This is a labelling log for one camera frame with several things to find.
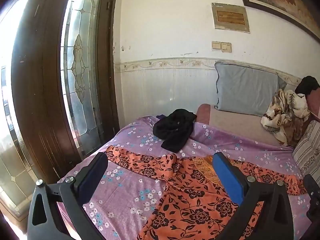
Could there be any framed wall plaque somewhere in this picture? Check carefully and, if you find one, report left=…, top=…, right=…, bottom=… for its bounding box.
left=211, top=3, right=250, bottom=33

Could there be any striped pillow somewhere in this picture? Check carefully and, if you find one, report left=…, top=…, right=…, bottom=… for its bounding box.
left=292, top=120, right=320, bottom=178

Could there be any beige floral blanket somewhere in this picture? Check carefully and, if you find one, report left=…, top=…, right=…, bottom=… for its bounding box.
left=260, top=89, right=312, bottom=147

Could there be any pink quilted mattress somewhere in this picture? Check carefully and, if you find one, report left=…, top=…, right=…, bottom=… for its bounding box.
left=196, top=104, right=295, bottom=147

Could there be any dark red headboard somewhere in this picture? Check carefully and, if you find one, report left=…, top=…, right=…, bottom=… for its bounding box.
left=306, top=89, right=320, bottom=122

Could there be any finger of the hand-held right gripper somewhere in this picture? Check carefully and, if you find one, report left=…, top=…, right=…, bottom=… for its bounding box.
left=303, top=174, right=320, bottom=222

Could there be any grey-blue pillow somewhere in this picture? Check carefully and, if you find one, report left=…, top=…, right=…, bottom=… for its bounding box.
left=214, top=61, right=287, bottom=117

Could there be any black cloth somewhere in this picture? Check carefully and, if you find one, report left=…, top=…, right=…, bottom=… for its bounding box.
left=294, top=76, right=320, bottom=98

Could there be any purple floral bedsheet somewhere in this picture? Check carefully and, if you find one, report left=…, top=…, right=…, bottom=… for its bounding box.
left=57, top=115, right=312, bottom=240

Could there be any orange black floral garment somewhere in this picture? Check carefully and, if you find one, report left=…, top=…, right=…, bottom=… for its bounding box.
left=104, top=145, right=308, bottom=240

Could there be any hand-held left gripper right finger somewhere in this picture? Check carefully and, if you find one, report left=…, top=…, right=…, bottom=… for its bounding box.
left=212, top=151, right=293, bottom=240

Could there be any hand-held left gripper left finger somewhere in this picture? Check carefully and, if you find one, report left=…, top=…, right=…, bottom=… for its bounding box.
left=27, top=152, right=108, bottom=240

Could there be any wooden door with stained glass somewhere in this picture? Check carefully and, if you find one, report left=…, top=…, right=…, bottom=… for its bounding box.
left=0, top=0, right=120, bottom=230

